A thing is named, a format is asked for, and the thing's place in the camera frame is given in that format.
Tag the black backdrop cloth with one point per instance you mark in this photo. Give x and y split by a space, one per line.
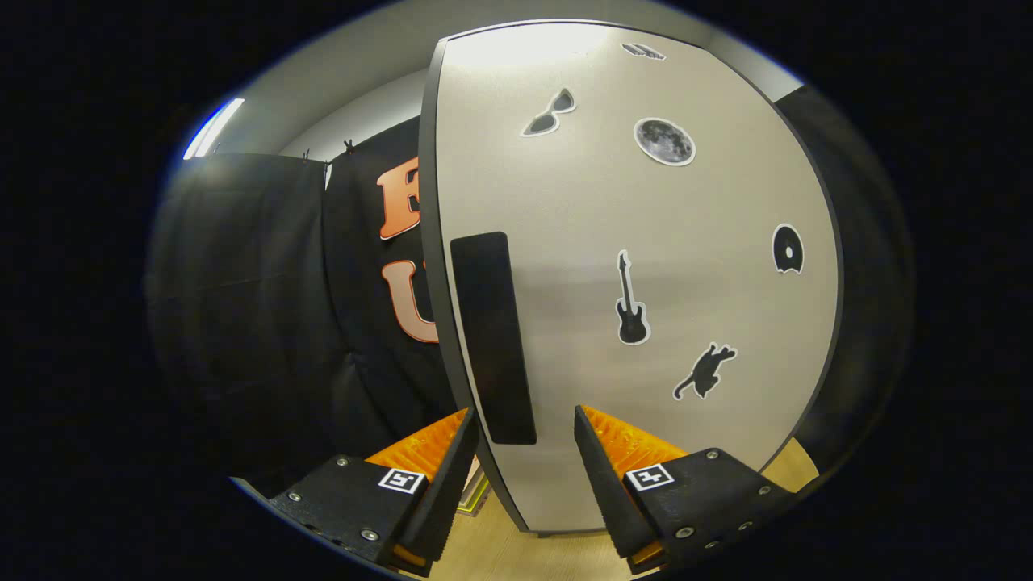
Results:
242 323

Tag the dark grey shoe cabinet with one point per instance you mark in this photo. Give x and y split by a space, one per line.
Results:
427 242

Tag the yellow-edged book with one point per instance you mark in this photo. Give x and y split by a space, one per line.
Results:
476 496

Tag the ceiling light strip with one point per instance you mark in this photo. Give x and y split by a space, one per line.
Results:
214 129

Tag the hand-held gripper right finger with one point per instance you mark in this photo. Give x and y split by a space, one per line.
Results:
605 492

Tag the row of black cloth clips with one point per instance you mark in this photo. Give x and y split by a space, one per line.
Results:
349 148

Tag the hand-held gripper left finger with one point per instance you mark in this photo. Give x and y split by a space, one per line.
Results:
444 492

